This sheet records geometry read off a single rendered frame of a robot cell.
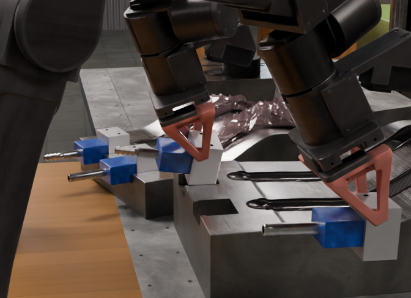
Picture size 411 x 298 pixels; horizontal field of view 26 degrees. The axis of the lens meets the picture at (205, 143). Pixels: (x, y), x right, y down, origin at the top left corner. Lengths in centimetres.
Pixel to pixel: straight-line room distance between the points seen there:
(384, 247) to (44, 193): 66
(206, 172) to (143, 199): 17
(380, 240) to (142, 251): 38
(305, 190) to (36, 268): 35
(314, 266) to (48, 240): 38
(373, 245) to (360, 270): 16
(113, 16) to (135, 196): 677
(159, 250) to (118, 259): 6
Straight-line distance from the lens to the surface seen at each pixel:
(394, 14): 238
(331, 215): 88
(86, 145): 138
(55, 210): 132
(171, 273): 110
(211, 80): 182
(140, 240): 120
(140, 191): 127
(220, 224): 100
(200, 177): 112
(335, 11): 84
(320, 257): 102
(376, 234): 88
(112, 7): 802
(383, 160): 83
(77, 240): 121
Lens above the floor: 126
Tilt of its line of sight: 16 degrees down
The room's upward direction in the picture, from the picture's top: straight up
